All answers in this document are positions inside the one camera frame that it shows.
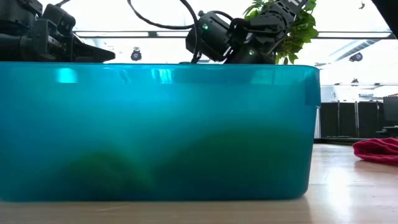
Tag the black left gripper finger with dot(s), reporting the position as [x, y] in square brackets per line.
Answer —
[90, 54]

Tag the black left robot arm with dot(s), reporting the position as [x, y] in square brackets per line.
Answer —
[12, 46]

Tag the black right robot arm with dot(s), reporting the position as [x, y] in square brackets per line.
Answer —
[211, 34]

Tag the teal plastic tupperware container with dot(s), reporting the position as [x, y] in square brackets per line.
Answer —
[155, 102]

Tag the black ceiling fixture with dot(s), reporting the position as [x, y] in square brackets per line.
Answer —
[136, 55]
[356, 57]

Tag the green plant in black pot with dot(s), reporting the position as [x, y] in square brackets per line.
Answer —
[298, 34]

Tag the black cabinet row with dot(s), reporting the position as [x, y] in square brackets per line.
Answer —
[348, 119]

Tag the red cloth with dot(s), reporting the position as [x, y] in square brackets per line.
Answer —
[376, 151]

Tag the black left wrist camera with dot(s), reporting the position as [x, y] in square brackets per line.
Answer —
[59, 18]

